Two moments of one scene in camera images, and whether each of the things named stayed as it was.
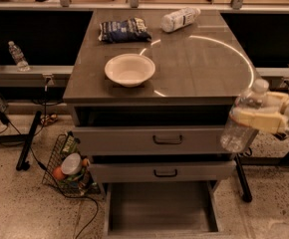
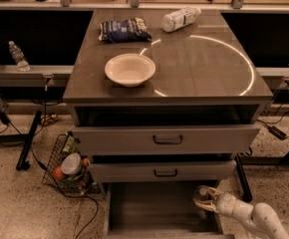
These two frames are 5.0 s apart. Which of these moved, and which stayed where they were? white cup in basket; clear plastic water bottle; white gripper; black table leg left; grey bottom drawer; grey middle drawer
Moved: clear plastic water bottle; white gripper
Stayed: grey middle drawer; black table leg left; grey bottom drawer; white cup in basket
